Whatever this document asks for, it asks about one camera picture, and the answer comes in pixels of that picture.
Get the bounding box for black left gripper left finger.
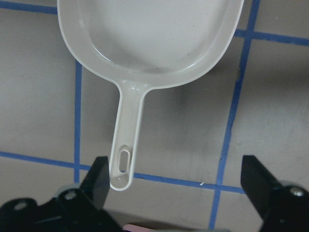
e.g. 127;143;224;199
0;157;121;232

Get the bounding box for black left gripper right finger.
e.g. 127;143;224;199
240;155;309;232

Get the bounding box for beige plastic dustpan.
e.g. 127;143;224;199
57;0;244;191

